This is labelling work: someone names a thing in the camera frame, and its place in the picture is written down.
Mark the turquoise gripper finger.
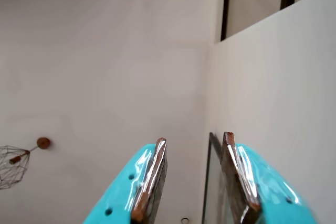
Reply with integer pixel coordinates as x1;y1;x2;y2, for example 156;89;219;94
222;131;320;224
82;137;168;224

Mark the black framed picture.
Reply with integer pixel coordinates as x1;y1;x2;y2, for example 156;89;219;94
201;132;238;224

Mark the wire cage pendant lamp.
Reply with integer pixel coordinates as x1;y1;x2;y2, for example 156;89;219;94
0;136;51;190

